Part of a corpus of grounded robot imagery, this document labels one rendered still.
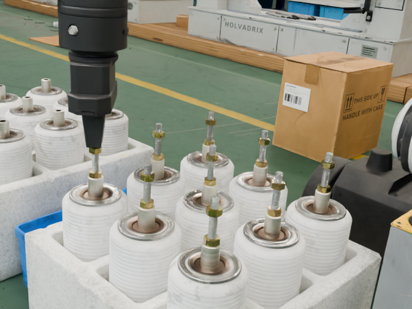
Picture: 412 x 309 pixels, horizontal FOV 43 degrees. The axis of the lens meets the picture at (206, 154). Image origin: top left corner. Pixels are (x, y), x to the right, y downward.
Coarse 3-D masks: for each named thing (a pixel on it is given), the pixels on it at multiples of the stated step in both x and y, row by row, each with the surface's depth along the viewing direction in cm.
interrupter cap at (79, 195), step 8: (104, 184) 79; (72, 192) 76; (80, 192) 76; (104, 192) 77; (112, 192) 77; (120, 192) 77; (72, 200) 74; (80, 200) 73; (88, 200) 74; (96, 200) 74; (104, 200) 74; (112, 200) 74
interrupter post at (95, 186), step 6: (90, 180) 74; (96, 180) 74; (102, 180) 75; (90, 186) 75; (96, 186) 74; (102, 186) 75; (90, 192) 75; (96, 192) 75; (102, 192) 76; (96, 198) 75
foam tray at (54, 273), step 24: (48, 240) 77; (48, 264) 74; (72, 264) 71; (96, 264) 72; (360, 264) 77; (48, 288) 76; (72, 288) 70; (96, 288) 67; (312, 288) 70; (336, 288) 71; (360, 288) 77
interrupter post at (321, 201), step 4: (316, 192) 76; (316, 196) 76; (320, 196) 75; (324, 196) 75; (328, 196) 75; (316, 200) 76; (320, 200) 75; (324, 200) 75; (328, 200) 76; (316, 204) 76; (320, 204) 76; (324, 204) 76; (328, 204) 76; (316, 208) 76; (320, 208) 76; (324, 208) 76; (320, 212) 76; (324, 212) 76
